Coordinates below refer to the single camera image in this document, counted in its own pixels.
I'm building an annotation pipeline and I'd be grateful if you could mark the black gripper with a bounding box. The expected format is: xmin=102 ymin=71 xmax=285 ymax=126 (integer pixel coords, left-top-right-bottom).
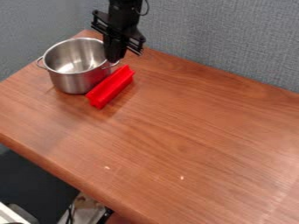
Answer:
xmin=90 ymin=9 xmax=145 ymax=62

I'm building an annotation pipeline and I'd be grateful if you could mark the stainless steel pot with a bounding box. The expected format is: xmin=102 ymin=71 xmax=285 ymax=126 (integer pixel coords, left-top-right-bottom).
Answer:
xmin=36 ymin=38 xmax=118 ymax=95

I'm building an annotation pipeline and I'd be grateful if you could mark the red block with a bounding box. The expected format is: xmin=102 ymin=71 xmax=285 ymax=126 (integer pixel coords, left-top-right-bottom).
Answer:
xmin=85 ymin=65 xmax=134 ymax=109

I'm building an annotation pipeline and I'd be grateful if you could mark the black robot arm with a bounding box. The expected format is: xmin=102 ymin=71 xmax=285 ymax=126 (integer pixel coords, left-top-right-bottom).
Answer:
xmin=90 ymin=0 xmax=146 ymax=63

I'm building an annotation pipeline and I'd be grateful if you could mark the white object at corner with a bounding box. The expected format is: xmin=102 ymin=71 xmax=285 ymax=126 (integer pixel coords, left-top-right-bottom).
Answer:
xmin=0 ymin=202 xmax=30 ymax=224

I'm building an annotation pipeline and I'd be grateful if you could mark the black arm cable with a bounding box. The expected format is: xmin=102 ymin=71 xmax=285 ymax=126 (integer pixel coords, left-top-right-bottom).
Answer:
xmin=137 ymin=0 xmax=150 ymax=17

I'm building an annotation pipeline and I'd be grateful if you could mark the white table leg frame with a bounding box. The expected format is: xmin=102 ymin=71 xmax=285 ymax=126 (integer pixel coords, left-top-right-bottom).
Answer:
xmin=57 ymin=192 xmax=112 ymax=224

